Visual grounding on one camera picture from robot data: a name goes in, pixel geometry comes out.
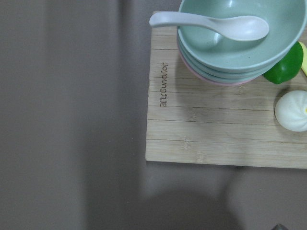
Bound wooden cutting board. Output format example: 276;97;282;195
145;27;307;169

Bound green stacked bowls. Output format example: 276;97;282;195
177;0;307;74

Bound white ceramic spoon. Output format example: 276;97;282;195
149;11;270;41

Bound white steamed bun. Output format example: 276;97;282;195
274;90;307;132

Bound green lime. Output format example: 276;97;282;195
263;42;304;84

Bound yellow plastic knife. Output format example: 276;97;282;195
299;41;307;76

